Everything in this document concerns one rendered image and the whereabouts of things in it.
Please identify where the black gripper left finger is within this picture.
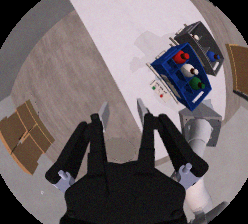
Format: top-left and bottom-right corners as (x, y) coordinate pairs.
(45, 101), (110, 200)

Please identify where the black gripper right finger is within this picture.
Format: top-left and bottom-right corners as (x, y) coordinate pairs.
(131, 98), (209, 200)

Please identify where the white paper pick list strip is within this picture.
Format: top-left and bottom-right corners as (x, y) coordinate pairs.
(148, 78), (171, 103)

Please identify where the white bottle with grey label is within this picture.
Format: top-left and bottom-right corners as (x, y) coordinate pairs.
(180, 64), (198, 78)

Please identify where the green bottle with pale green label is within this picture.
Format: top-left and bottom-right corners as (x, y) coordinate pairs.
(188, 77), (205, 90)

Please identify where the red bottle with pink label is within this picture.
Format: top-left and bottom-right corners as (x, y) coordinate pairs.
(172, 50), (189, 64)

